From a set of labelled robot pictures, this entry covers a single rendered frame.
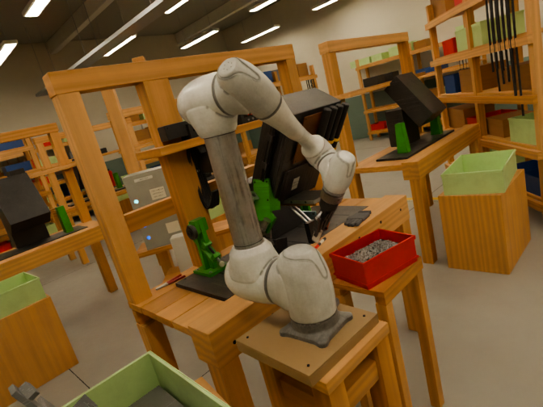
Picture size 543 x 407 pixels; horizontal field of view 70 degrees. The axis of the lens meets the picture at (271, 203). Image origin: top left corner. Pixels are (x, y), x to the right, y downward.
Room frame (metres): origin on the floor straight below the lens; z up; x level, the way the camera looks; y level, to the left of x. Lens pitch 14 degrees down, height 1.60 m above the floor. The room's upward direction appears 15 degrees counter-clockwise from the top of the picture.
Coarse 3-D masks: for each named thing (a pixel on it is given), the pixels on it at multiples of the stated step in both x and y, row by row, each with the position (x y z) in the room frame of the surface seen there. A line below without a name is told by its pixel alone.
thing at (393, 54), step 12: (396, 48) 9.99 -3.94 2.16; (420, 48) 9.52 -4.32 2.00; (360, 60) 10.76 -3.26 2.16; (372, 60) 10.50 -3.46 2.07; (384, 60) 10.17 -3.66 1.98; (420, 60) 10.01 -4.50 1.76; (480, 60) 8.64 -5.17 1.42; (420, 72) 9.63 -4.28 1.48; (432, 72) 9.37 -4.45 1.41; (444, 72) 9.12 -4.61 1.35; (360, 84) 10.79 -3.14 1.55; (372, 96) 11.07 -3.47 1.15; (372, 108) 10.83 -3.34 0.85; (384, 108) 10.34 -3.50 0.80; (384, 120) 10.90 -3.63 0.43; (372, 132) 10.70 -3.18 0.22
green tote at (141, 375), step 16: (128, 368) 1.06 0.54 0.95; (144, 368) 1.08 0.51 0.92; (160, 368) 1.05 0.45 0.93; (96, 384) 1.00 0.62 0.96; (112, 384) 1.02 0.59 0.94; (128, 384) 1.05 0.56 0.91; (144, 384) 1.07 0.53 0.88; (160, 384) 1.10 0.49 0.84; (176, 384) 0.98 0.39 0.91; (192, 384) 0.89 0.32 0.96; (96, 400) 0.99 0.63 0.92; (112, 400) 1.01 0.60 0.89; (128, 400) 1.04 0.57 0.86; (192, 400) 0.92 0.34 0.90; (208, 400) 0.83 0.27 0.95
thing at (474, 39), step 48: (432, 0) 5.22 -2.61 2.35; (480, 0) 3.73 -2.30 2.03; (528, 0) 3.07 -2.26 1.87; (432, 48) 5.20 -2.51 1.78; (480, 48) 3.84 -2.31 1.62; (528, 48) 3.13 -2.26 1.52; (480, 96) 3.96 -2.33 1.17; (528, 96) 3.11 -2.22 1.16; (528, 144) 3.30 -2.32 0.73; (528, 192) 3.36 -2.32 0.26
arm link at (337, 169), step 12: (324, 156) 1.50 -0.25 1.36; (336, 156) 1.42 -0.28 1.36; (348, 156) 1.41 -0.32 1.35; (324, 168) 1.46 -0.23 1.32; (336, 168) 1.41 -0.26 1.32; (348, 168) 1.40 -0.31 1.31; (324, 180) 1.47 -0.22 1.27; (336, 180) 1.41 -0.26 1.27; (348, 180) 1.42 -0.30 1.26; (336, 192) 1.44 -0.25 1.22
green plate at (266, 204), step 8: (256, 184) 1.90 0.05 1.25; (264, 184) 1.85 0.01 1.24; (256, 192) 1.89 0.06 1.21; (264, 192) 1.85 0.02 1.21; (256, 200) 1.89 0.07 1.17; (264, 200) 1.85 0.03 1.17; (272, 200) 1.85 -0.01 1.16; (256, 208) 1.89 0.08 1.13; (264, 208) 1.84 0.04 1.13; (272, 208) 1.84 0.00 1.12; (264, 216) 1.84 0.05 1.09
